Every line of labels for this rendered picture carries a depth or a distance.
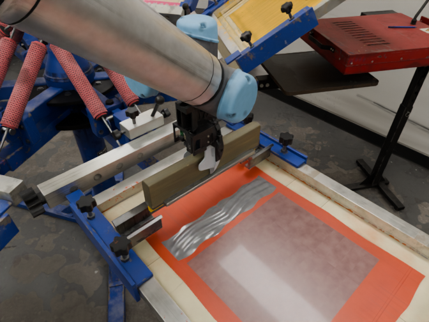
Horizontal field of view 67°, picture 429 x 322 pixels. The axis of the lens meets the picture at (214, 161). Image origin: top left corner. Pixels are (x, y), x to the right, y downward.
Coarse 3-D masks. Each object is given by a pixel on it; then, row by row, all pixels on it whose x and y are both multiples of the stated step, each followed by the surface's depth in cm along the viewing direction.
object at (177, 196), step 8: (248, 152) 88; (232, 160) 85; (240, 160) 86; (224, 168) 83; (208, 176) 80; (192, 184) 78; (200, 184) 78; (184, 192) 76; (168, 200) 74; (176, 200) 75
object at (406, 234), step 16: (224, 128) 111; (160, 160) 98; (176, 160) 98; (272, 160) 102; (144, 176) 93; (304, 176) 94; (320, 176) 93; (112, 192) 88; (128, 192) 90; (320, 192) 92; (336, 192) 88; (352, 192) 88; (352, 208) 86; (368, 208) 83; (384, 224) 81; (400, 224) 79; (400, 240) 79; (416, 240) 76; (144, 288) 67; (160, 288) 67; (160, 304) 64; (176, 304) 64; (160, 320) 64; (176, 320) 62
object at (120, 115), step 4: (116, 112) 109; (120, 112) 109; (124, 112) 109; (116, 116) 107; (120, 116) 107; (124, 116) 107; (116, 120) 108; (120, 120) 106; (116, 124) 110; (120, 128) 109; (148, 132) 100; (140, 136) 99; (132, 140) 105
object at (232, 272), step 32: (192, 192) 93; (160, 256) 77; (192, 256) 77; (224, 256) 77; (256, 256) 77; (192, 288) 71; (224, 288) 71; (256, 288) 71; (288, 288) 71; (224, 320) 65; (256, 320) 65; (288, 320) 65; (320, 320) 65; (352, 320) 65
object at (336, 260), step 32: (224, 192) 93; (288, 192) 93; (256, 224) 84; (288, 224) 84; (320, 224) 84; (288, 256) 77; (320, 256) 77; (352, 256) 77; (384, 256) 77; (320, 288) 71; (352, 288) 71; (384, 288) 71; (416, 288) 71; (384, 320) 65
